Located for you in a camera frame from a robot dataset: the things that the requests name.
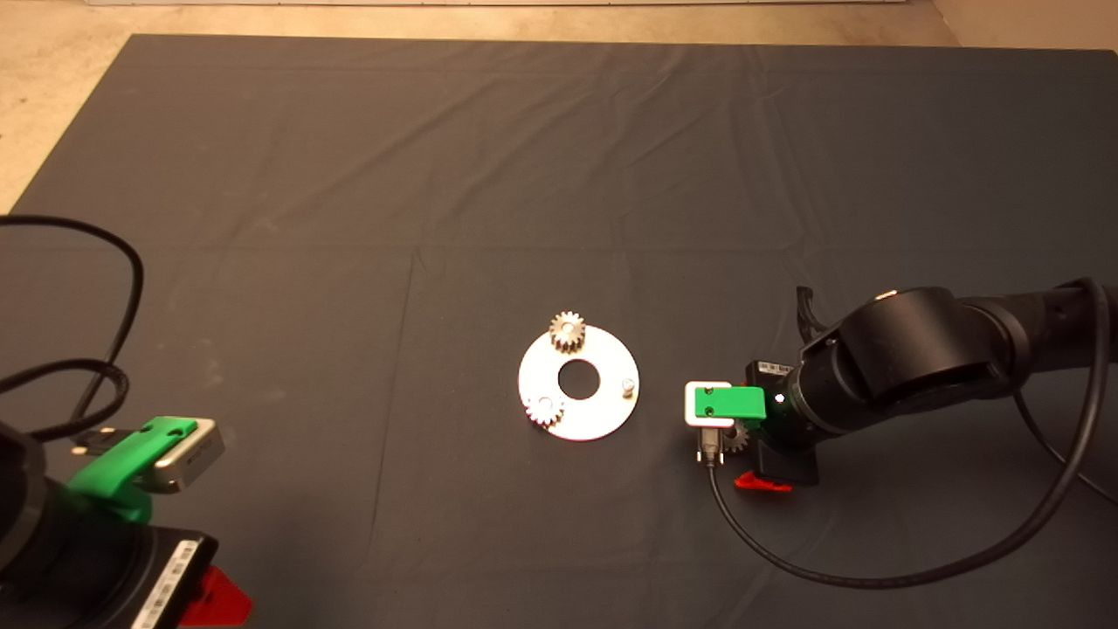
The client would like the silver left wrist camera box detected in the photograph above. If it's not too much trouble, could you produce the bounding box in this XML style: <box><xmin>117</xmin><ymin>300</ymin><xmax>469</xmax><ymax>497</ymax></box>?
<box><xmin>148</xmin><ymin>419</ymin><xmax>226</xmax><ymax>494</ymax></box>

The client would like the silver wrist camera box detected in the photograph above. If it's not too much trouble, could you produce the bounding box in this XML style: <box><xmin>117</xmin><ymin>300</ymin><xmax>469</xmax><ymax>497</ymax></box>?
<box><xmin>684</xmin><ymin>380</ymin><xmax>736</xmax><ymax>429</ymax></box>
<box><xmin>148</xmin><ymin>419</ymin><xmax>226</xmax><ymax>494</ymax></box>

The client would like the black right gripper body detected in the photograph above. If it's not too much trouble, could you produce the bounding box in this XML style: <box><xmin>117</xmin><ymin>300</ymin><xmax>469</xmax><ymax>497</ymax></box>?
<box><xmin>745</xmin><ymin>360</ymin><xmax>822</xmax><ymax>486</ymax></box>

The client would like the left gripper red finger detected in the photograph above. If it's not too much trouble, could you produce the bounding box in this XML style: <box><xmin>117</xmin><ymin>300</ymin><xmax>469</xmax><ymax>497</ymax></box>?
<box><xmin>179</xmin><ymin>566</ymin><xmax>254</xmax><ymax>629</ymax></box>

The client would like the black right camera cable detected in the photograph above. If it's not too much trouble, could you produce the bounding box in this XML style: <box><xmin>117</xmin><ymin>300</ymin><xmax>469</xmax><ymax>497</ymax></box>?
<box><xmin>697</xmin><ymin>278</ymin><xmax>1115</xmax><ymax>588</ymax></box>

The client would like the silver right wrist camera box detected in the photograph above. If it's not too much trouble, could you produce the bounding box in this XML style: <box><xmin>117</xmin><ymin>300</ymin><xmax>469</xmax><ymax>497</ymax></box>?
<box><xmin>684</xmin><ymin>380</ymin><xmax>736</xmax><ymax>429</ymax></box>

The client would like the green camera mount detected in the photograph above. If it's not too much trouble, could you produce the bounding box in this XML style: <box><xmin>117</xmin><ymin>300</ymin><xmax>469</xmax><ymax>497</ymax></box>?
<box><xmin>692</xmin><ymin>386</ymin><xmax>768</xmax><ymax>425</ymax></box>
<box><xmin>68</xmin><ymin>417</ymin><xmax>197</xmax><ymax>525</ymax></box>

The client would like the green left camera mount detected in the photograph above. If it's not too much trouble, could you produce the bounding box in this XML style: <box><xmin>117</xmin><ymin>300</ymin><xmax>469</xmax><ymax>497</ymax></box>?
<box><xmin>68</xmin><ymin>417</ymin><xmax>197</xmax><ymax>525</ymax></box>

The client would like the black braided cable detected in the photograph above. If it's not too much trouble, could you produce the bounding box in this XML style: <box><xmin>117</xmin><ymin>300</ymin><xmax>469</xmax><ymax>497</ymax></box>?
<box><xmin>0</xmin><ymin>358</ymin><xmax>130</xmax><ymax>442</ymax></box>

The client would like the green right camera mount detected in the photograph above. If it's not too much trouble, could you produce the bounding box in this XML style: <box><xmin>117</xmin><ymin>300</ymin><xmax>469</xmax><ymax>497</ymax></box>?
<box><xmin>692</xmin><ymin>386</ymin><xmax>768</xmax><ymax>425</ymax></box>

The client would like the round metal carrier plate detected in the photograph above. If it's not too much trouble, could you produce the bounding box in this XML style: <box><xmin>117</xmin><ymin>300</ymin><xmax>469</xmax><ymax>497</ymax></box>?
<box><xmin>518</xmin><ymin>324</ymin><xmax>641</xmax><ymax>442</ymax></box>

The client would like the dark grey table cloth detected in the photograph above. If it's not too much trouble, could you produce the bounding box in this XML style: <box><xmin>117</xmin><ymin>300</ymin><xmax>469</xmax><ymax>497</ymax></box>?
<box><xmin>0</xmin><ymin>35</ymin><xmax>1118</xmax><ymax>629</ymax></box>

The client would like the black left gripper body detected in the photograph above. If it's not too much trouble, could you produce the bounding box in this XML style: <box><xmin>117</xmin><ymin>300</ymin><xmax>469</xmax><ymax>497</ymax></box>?
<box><xmin>22</xmin><ymin>515</ymin><xmax>219</xmax><ymax>629</ymax></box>

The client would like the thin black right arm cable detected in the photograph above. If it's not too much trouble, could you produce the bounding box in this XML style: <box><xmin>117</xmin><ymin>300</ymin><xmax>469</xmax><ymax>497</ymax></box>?
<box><xmin>1013</xmin><ymin>391</ymin><xmax>1118</xmax><ymax>508</ymax></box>

